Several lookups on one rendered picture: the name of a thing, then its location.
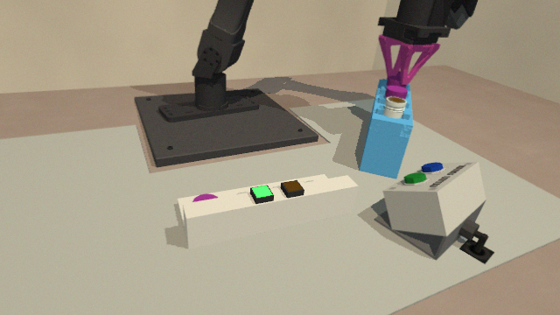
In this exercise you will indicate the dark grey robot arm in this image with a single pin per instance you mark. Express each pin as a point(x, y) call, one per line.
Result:
point(221, 45)

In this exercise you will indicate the blue rectangular tube holder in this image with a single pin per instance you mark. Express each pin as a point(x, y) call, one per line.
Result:
point(387, 138)

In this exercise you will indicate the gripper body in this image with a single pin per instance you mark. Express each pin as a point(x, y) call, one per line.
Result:
point(411, 24)

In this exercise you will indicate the cream long bar with two dark lamps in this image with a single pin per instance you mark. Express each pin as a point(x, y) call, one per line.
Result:
point(261, 208)

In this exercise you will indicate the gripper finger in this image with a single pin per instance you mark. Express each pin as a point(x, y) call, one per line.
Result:
point(386, 43)
point(406, 54)

